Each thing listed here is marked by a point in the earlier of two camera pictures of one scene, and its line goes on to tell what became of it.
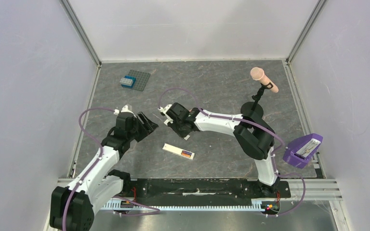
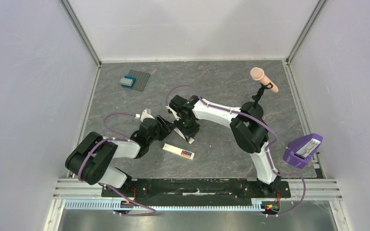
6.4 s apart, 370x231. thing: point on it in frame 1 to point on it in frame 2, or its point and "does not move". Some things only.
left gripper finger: [149, 126] to [166, 124]
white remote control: [177, 150] does not move
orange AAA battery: [186, 154] does not move
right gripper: [178, 125] does not move
